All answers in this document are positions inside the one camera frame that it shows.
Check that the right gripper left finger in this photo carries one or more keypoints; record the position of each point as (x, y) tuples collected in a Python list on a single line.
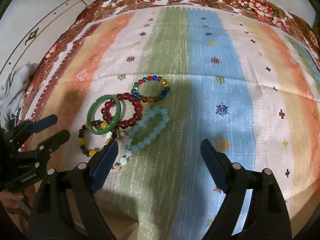
[(86, 180)]

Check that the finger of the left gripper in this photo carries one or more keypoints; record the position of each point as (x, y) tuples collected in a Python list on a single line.
[(50, 145), (27, 128)]

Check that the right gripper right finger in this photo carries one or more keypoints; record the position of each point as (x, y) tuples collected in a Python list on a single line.
[(232, 179)]

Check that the green jade bangle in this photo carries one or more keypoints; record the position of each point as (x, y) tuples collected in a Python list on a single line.
[(110, 108)]

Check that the left hand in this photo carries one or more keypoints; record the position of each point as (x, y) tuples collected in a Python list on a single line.
[(11, 200)]

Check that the grey crumpled cloth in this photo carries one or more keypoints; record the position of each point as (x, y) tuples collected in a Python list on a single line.
[(13, 92)]

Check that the white headboard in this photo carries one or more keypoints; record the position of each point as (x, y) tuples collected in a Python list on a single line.
[(43, 35)]

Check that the striped colourful cloth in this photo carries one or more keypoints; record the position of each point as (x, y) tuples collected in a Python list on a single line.
[(249, 88)]

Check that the floral red bedsheet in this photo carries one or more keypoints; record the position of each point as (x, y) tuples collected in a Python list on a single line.
[(260, 10)]

